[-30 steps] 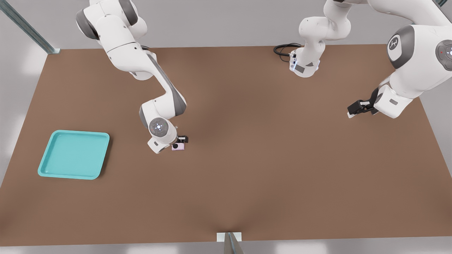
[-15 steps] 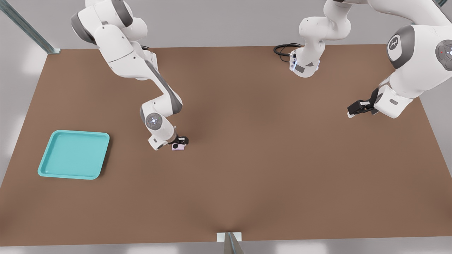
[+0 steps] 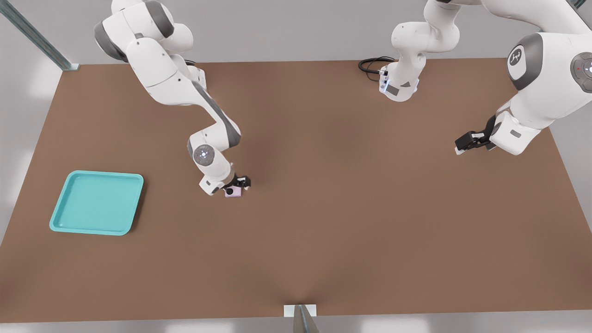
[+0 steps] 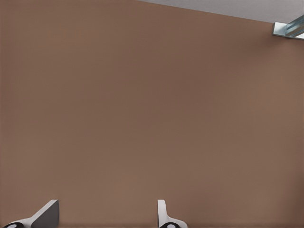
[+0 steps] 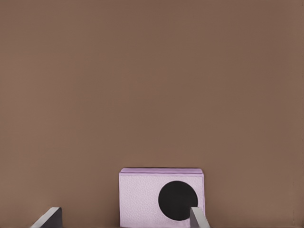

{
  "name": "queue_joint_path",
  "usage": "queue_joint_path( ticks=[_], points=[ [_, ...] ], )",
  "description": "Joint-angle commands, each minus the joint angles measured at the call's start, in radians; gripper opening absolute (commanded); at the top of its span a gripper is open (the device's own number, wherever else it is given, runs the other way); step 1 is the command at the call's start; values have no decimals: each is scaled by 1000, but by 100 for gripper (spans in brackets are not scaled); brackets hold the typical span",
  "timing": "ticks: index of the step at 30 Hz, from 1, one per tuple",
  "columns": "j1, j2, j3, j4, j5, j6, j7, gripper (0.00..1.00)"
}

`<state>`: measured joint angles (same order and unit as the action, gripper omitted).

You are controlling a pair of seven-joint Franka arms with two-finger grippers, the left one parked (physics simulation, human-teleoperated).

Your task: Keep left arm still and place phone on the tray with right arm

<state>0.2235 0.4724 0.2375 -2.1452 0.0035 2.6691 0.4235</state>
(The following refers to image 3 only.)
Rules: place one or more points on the pale lilac phone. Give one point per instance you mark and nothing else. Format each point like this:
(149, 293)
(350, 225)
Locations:
(233, 192)

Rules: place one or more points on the pale blue-green tray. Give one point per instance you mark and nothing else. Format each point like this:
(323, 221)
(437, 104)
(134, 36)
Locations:
(97, 202)

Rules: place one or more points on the silver frame post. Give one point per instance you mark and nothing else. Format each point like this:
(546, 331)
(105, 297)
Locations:
(579, 3)
(39, 39)
(303, 319)

